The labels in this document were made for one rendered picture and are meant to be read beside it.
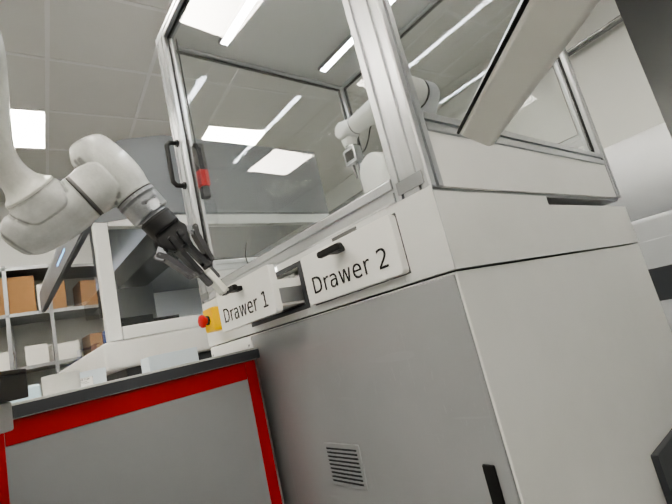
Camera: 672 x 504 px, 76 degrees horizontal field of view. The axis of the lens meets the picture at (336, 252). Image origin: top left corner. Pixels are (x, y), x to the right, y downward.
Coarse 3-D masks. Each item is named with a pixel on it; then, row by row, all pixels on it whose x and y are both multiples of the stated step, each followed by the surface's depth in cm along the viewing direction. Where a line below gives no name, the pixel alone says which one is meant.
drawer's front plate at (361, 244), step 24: (384, 216) 77; (336, 240) 87; (360, 240) 82; (384, 240) 77; (312, 264) 94; (336, 264) 88; (360, 264) 82; (384, 264) 77; (312, 288) 94; (336, 288) 88; (360, 288) 83
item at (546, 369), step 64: (576, 256) 99; (640, 256) 127; (320, 320) 96; (384, 320) 81; (448, 320) 70; (512, 320) 74; (576, 320) 89; (640, 320) 112; (320, 384) 97; (384, 384) 82; (448, 384) 70; (512, 384) 69; (576, 384) 82; (640, 384) 100; (320, 448) 99; (384, 448) 83; (448, 448) 71; (512, 448) 64; (576, 448) 75; (640, 448) 90
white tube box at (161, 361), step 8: (176, 352) 111; (184, 352) 112; (192, 352) 113; (144, 360) 110; (152, 360) 107; (160, 360) 108; (168, 360) 109; (176, 360) 110; (184, 360) 112; (192, 360) 113; (144, 368) 110; (152, 368) 107; (160, 368) 108
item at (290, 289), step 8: (280, 280) 98; (288, 280) 99; (296, 280) 101; (280, 288) 97; (288, 288) 98; (296, 288) 100; (288, 296) 98; (296, 296) 99; (288, 304) 97; (296, 304) 101
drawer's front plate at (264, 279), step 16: (256, 272) 99; (272, 272) 95; (256, 288) 99; (272, 288) 94; (224, 304) 112; (240, 304) 106; (256, 304) 99; (272, 304) 94; (224, 320) 113; (240, 320) 106; (256, 320) 101
